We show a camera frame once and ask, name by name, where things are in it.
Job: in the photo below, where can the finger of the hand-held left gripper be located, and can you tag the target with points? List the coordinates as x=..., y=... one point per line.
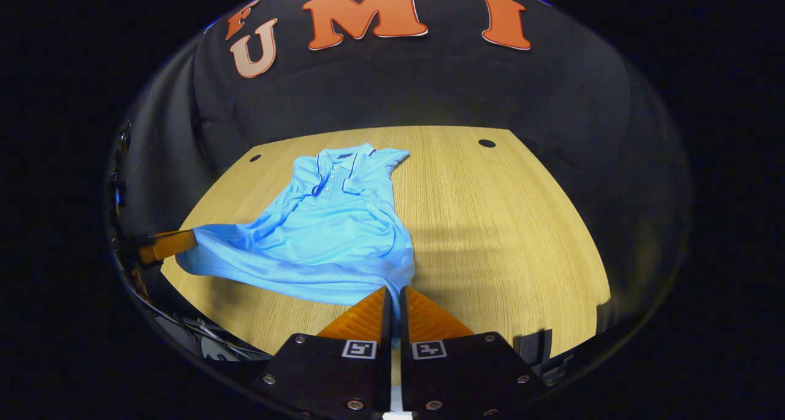
x=168, y=245

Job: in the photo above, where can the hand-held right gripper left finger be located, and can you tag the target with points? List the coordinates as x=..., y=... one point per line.
x=387, y=328

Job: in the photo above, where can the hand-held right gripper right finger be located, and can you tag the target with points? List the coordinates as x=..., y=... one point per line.
x=404, y=328

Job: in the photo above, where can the light blue T-shirt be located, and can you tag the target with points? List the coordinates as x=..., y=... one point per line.
x=331, y=236

